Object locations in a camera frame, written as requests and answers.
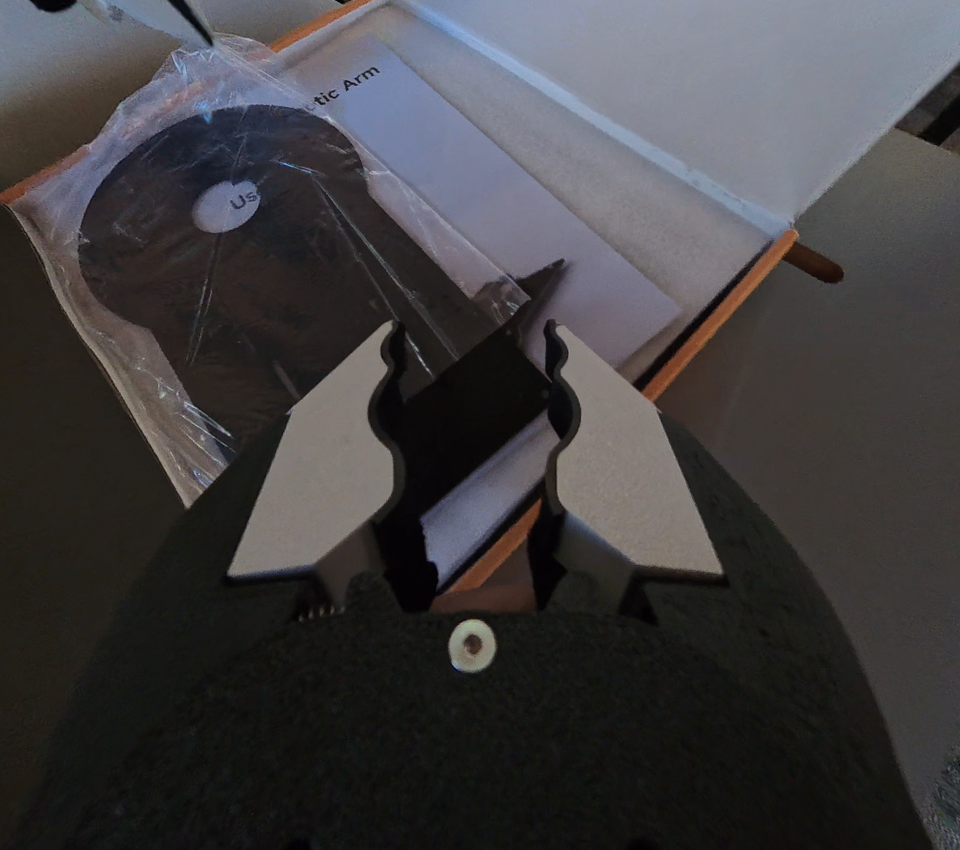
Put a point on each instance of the clear plastic bag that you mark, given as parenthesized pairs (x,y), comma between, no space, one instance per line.
(150,107)

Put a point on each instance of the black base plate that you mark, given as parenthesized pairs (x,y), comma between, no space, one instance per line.
(225,302)

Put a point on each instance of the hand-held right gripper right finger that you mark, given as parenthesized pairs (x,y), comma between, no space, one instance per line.
(637,490)

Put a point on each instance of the white user manual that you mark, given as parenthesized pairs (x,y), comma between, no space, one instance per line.
(487,189)

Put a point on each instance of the white and orange cardboard box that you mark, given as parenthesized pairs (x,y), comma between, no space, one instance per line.
(675,39)

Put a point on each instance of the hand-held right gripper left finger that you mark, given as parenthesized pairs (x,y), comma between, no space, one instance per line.
(315,490)

